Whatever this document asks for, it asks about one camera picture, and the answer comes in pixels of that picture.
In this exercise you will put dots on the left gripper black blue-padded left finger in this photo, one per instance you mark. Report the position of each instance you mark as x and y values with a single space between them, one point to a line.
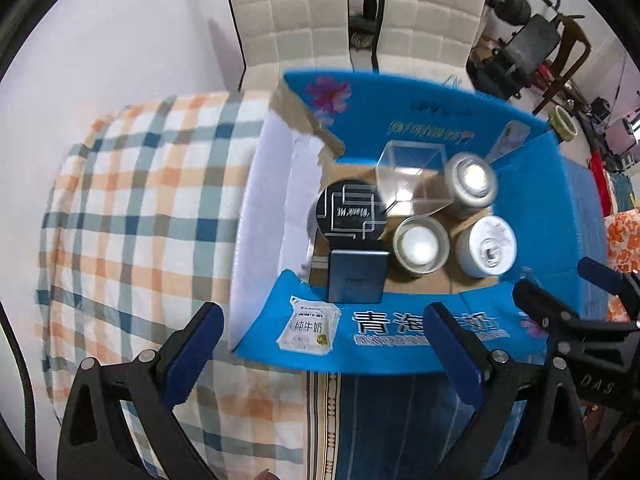
95 441

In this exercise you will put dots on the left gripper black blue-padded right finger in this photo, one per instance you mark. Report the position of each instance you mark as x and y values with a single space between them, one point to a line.
550 442

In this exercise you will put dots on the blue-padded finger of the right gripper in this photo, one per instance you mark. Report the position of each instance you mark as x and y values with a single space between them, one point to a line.
605 274

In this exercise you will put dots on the silver round tin can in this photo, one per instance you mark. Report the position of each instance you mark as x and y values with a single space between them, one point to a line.
471 183

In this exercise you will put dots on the clear acrylic box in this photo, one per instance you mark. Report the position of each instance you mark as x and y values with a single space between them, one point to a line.
410 178

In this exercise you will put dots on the orange white floral cushion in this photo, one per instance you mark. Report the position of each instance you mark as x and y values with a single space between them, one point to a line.
623 236

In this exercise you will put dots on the blue striped tablecloth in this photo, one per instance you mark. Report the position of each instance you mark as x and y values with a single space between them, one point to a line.
399 427

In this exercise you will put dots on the red cloth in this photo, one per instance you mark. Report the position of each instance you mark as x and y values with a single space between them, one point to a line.
598 172

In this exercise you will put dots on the white round can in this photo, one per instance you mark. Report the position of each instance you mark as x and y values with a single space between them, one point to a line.
487 248

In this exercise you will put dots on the silver tin near front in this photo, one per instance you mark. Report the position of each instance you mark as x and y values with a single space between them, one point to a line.
420 245

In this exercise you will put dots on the green round bucket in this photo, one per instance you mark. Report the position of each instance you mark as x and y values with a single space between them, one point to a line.
562 124

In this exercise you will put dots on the dark blue flat box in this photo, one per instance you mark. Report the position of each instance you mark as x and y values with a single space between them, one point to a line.
357 276

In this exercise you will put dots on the black round patterned tin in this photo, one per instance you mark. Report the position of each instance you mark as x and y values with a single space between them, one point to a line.
350 213

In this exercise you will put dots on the plaid checkered cloth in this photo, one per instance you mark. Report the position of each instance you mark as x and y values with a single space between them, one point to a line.
140 231

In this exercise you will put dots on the black weight bench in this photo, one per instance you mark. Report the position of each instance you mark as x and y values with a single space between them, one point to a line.
511 66

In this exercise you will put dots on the barbell with black plates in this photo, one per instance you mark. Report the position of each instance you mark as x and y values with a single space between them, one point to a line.
513 12

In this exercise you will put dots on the blue cardboard milk carton box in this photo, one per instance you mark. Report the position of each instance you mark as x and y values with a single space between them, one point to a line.
328 125

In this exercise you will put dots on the right white padded chair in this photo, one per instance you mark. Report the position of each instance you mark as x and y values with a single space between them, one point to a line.
427 39

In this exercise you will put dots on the white padded chair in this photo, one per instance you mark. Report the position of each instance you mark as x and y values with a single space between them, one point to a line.
427 39
279 35

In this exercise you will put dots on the left white padded chair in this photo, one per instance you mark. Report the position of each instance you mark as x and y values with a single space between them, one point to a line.
279 35

